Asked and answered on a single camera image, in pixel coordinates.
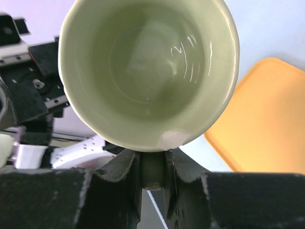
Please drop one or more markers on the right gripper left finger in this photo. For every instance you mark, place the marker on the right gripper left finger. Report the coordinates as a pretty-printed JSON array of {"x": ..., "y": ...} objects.
[{"x": 109, "y": 198}]

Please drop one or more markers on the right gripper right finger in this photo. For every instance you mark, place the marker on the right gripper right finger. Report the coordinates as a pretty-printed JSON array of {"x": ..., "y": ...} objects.
[{"x": 196, "y": 198}]

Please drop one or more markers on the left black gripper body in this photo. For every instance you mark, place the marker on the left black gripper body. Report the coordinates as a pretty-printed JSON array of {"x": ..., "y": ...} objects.
[{"x": 30, "y": 86}]

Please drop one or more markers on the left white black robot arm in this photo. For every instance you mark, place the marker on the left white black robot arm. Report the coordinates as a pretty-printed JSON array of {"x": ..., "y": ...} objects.
[{"x": 34, "y": 144}]

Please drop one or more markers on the light green mug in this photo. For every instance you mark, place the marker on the light green mug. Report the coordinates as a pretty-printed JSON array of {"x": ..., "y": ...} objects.
[{"x": 149, "y": 75}]

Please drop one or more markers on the yellow tray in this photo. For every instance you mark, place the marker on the yellow tray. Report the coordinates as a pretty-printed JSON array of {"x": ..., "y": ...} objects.
[{"x": 263, "y": 127}]

